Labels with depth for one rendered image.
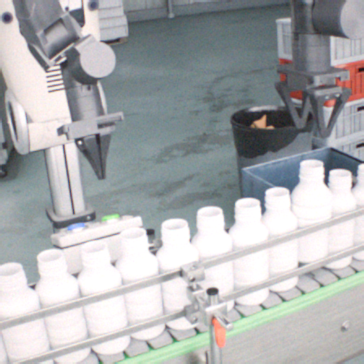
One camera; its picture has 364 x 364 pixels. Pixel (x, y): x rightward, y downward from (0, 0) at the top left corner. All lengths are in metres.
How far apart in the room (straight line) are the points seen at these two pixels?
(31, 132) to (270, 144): 1.85
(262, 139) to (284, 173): 1.32
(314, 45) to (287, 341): 0.47
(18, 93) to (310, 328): 0.78
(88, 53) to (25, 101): 0.43
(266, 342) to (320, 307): 0.11
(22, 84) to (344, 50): 2.24
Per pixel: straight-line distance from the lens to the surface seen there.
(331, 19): 0.79
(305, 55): 0.85
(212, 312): 0.79
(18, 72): 1.30
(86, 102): 0.96
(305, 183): 0.93
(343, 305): 1.03
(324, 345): 1.05
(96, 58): 0.91
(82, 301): 0.79
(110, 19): 10.41
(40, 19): 0.95
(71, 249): 0.94
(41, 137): 1.34
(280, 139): 2.99
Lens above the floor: 1.53
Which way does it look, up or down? 22 degrees down
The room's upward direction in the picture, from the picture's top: 5 degrees counter-clockwise
